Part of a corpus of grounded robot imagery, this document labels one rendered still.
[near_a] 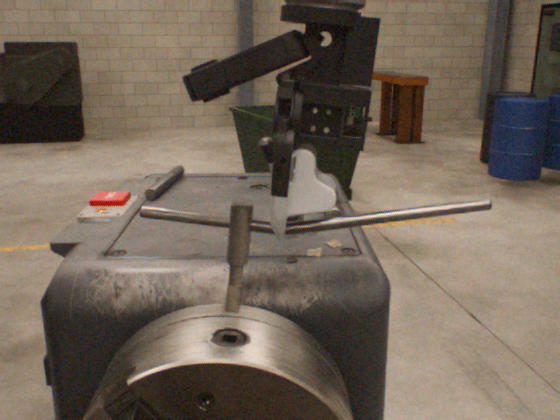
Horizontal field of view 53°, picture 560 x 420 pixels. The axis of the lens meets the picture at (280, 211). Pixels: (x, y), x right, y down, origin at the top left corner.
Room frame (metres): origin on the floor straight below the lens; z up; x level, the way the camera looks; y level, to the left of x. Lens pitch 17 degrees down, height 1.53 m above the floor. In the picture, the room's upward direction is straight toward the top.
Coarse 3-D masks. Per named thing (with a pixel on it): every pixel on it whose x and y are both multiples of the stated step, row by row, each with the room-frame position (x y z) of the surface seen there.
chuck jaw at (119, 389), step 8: (120, 384) 0.50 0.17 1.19; (112, 392) 0.50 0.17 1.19; (120, 392) 0.48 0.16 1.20; (128, 392) 0.48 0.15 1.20; (104, 400) 0.49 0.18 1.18; (112, 400) 0.48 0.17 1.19; (120, 400) 0.48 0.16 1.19; (128, 400) 0.48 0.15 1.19; (136, 400) 0.47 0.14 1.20; (104, 408) 0.48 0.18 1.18; (112, 408) 0.48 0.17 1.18; (120, 408) 0.48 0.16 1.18; (128, 408) 0.47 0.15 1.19; (136, 408) 0.46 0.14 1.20; (144, 408) 0.47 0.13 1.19; (152, 408) 0.48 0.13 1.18; (112, 416) 0.48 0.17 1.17; (120, 416) 0.47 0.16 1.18; (128, 416) 0.45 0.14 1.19; (136, 416) 0.45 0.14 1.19; (144, 416) 0.46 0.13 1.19; (152, 416) 0.47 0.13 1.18; (160, 416) 0.48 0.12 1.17
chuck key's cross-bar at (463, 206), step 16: (144, 208) 0.53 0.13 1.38; (160, 208) 0.53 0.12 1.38; (400, 208) 0.51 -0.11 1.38; (416, 208) 0.51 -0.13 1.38; (432, 208) 0.51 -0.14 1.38; (448, 208) 0.50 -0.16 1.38; (464, 208) 0.50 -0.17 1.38; (480, 208) 0.50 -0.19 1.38; (208, 224) 0.52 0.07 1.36; (224, 224) 0.52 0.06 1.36; (256, 224) 0.52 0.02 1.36; (288, 224) 0.52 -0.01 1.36; (304, 224) 0.52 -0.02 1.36; (320, 224) 0.51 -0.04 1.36; (336, 224) 0.51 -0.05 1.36; (352, 224) 0.51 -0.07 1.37; (368, 224) 0.51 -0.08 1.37
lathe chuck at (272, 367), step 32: (192, 320) 0.56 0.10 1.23; (224, 320) 0.56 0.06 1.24; (128, 352) 0.55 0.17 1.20; (160, 352) 0.51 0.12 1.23; (192, 352) 0.50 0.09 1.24; (224, 352) 0.49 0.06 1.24; (256, 352) 0.50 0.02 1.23; (288, 352) 0.53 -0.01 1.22; (128, 384) 0.48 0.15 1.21; (160, 384) 0.48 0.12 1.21; (192, 384) 0.48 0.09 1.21; (224, 384) 0.48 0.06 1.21; (256, 384) 0.48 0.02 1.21; (288, 384) 0.48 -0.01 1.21; (320, 384) 0.50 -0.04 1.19; (96, 416) 0.48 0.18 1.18; (192, 416) 0.48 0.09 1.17; (224, 416) 0.48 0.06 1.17; (256, 416) 0.48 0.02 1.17; (288, 416) 0.48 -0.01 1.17; (320, 416) 0.48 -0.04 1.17
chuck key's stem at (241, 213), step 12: (240, 204) 0.52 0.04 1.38; (240, 216) 0.51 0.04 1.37; (252, 216) 0.52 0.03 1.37; (240, 228) 0.51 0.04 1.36; (228, 240) 0.52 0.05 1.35; (240, 240) 0.51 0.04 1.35; (228, 252) 0.52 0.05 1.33; (240, 252) 0.51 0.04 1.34; (240, 264) 0.52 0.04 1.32; (240, 276) 0.52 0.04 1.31; (228, 288) 0.52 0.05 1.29; (240, 288) 0.52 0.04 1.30; (228, 300) 0.52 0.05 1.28; (240, 300) 0.52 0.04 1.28
